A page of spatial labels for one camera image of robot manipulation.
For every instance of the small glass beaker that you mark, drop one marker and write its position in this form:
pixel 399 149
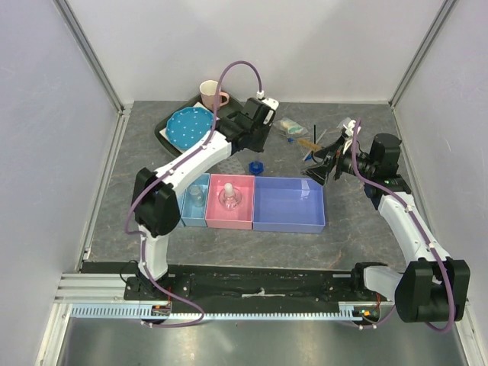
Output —
pixel 196 195

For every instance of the blue polka dot plate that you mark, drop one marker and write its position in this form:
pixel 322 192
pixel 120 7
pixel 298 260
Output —
pixel 188 127

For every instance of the test tube brush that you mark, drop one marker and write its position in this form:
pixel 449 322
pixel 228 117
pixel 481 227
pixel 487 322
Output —
pixel 308 144

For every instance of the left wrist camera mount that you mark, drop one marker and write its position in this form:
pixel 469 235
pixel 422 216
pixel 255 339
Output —
pixel 272 105

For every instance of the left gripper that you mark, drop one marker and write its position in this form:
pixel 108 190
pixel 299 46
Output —
pixel 260 146

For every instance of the black wire ring stand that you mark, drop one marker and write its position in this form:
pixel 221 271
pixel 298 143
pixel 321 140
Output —
pixel 315 134

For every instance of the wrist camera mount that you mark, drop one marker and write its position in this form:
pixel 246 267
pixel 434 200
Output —
pixel 347 127
pixel 272 105

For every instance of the glass alcohol lamp white cap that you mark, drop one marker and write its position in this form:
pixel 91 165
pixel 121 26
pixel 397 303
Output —
pixel 230 197

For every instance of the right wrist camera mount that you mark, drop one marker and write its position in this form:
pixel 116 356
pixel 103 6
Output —
pixel 347 127

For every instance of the dark grey tray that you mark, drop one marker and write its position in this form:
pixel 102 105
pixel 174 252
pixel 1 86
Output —
pixel 169 131

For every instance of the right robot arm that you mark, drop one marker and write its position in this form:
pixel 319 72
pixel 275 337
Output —
pixel 433 287

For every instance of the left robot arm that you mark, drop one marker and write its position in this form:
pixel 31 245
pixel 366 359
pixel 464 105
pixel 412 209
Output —
pixel 155 198

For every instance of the large purple bin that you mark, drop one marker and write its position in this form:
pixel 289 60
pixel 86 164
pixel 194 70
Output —
pixel 288 205

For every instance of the light blue bin right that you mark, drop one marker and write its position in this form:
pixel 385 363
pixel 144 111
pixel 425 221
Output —
pixel 191 215

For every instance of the pink mug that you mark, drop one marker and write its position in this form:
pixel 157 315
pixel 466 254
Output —
pixel 211 95

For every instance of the blue base graduated cylinder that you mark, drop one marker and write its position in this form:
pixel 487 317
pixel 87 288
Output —
pixel 256 166

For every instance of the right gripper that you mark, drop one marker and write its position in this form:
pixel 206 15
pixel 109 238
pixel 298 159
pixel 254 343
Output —
pixel 319 174

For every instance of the light blue cable duct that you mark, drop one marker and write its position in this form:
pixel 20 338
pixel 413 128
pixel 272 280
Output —
pixel 152 312

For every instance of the plastic bag of cotton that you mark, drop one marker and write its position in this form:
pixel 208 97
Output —
pixel 290 128

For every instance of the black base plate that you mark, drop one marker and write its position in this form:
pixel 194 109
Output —
pixel 218 289

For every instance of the pink bin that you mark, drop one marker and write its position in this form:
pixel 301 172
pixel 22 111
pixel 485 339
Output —
pixel 239 218

